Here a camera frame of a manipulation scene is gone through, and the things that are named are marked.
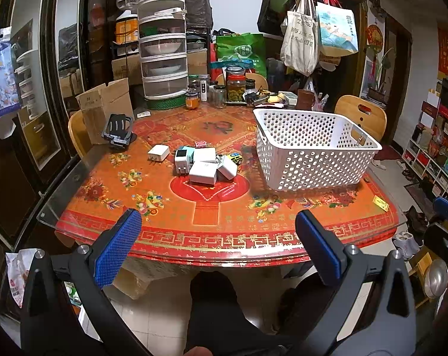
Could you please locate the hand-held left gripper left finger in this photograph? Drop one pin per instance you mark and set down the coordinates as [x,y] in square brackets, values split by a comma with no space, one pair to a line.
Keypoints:
[116,244]

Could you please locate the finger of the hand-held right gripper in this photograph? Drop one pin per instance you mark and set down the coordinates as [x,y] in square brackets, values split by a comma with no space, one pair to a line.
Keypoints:
[447,206]

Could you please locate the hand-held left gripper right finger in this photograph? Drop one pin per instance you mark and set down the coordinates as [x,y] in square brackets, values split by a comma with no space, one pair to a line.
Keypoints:
[320,244]

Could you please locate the white perforated plastic basket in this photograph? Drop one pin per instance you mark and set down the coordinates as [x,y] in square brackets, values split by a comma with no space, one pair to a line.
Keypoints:
[312,148]

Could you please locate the white pronged wall charger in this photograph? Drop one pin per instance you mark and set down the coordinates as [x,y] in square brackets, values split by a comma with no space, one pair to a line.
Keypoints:
[159,153]

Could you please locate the white charger black ports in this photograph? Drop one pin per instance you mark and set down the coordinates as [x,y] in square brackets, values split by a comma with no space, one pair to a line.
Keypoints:
[203,173]

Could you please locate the cream cube charger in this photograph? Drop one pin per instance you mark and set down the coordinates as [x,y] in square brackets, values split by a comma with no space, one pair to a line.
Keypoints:
[227,169]

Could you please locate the white cube charger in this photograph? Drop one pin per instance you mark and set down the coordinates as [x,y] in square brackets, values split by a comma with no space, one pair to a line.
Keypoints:
[205,154]

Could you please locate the metal basin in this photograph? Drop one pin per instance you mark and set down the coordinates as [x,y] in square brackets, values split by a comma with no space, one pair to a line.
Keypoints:
[437,278]

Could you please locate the pair of grey slippers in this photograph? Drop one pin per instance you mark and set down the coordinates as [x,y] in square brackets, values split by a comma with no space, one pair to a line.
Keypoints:
[405,244]

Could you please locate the white cubby shelf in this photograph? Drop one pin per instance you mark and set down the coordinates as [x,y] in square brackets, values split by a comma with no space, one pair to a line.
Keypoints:
[437,148]

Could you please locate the yellow card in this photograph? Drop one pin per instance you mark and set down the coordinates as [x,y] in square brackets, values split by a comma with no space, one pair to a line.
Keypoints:
[380,203]

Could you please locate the red patterned tablecloth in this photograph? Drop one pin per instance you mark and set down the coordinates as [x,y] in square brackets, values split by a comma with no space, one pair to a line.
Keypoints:
[209,207]

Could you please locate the white plastic bag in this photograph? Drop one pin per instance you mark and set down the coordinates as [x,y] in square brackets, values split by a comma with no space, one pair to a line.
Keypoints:
[18,278]

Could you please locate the dark wooden cabinet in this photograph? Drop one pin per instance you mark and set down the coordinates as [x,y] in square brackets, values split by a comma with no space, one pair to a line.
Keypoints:
[49,163]

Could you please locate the black phone holder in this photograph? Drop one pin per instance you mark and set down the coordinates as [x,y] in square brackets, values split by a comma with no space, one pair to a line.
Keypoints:
[118,129]

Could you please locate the person's black trouser leg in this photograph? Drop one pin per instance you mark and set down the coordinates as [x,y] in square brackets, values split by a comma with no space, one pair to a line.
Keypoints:
[224,315]

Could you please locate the yellow toy car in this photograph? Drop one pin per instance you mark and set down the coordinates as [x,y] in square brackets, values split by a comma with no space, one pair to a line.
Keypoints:
[235,158]

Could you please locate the wooden chair with slotted back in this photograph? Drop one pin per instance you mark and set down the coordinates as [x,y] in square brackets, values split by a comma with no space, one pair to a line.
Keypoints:
[361,117]

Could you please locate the small red cube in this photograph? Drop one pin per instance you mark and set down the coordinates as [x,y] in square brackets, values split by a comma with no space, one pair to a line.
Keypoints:
[201,144]

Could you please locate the dark wooden door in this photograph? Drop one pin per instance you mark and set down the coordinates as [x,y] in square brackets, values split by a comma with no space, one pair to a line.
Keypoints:
[401,81]

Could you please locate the folded cardboard box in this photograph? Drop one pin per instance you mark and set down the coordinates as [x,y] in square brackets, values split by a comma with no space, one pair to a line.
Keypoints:
[101,107]

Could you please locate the potted plant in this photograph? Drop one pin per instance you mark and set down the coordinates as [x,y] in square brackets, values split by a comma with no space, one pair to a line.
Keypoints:
[379,81]

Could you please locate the brown ceramic mug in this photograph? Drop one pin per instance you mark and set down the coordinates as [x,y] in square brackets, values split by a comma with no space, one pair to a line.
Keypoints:
[305,100]

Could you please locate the green plastic basket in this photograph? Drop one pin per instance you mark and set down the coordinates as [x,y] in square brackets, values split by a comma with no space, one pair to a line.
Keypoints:
[168,104]

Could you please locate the orange lidded jar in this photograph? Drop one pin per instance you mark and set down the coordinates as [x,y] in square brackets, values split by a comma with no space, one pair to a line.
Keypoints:
[192,101]

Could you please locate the brown cardboard box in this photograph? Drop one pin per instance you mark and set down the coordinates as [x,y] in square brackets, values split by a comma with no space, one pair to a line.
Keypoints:
[125,68]

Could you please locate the empty glass jar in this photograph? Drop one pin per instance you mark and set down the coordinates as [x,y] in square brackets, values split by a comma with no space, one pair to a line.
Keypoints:
[219,97]

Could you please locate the large pickle jar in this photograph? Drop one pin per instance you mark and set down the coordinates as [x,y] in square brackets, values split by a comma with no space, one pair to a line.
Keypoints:
[235,87]

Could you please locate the stacked white food cover tower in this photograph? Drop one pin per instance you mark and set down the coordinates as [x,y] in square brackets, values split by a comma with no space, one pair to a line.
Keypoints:
[162,50]

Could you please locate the blue printed tote bag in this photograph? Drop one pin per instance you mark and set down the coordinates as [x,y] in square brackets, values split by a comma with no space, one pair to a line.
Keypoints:
[337,31]

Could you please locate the green shopping bag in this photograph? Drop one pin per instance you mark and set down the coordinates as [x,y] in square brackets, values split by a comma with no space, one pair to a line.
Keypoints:
[242,53]

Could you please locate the black hanging bag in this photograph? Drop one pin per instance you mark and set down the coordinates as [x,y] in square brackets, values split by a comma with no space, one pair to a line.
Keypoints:
[268,11]

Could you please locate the black plastic bag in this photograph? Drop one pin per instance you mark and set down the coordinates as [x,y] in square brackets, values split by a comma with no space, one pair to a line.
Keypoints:
[196,7]

